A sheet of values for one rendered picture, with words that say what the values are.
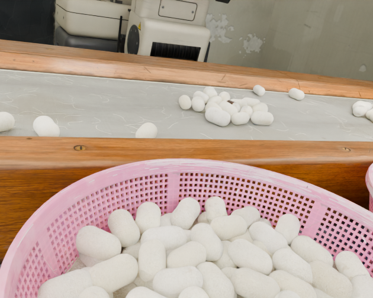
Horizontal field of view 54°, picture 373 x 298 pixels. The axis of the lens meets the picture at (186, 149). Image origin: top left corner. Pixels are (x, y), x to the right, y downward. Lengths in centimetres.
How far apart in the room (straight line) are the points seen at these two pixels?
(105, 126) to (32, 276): 25
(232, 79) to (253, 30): 237
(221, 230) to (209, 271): 5
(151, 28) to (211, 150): 78
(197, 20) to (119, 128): 81
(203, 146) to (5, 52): 39
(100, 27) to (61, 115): 93
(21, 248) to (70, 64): 47
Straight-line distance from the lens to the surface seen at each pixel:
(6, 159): 30
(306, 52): 285
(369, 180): 39
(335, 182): 44
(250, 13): 306
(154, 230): 27
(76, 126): 43
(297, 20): 297
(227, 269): 27
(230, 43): 301
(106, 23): 137
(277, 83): 82
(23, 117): 45
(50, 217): 24
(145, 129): 39
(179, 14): 118
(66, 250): 25
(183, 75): 70
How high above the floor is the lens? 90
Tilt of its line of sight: 23 degrees down
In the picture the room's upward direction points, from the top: 11 degrees clockwise
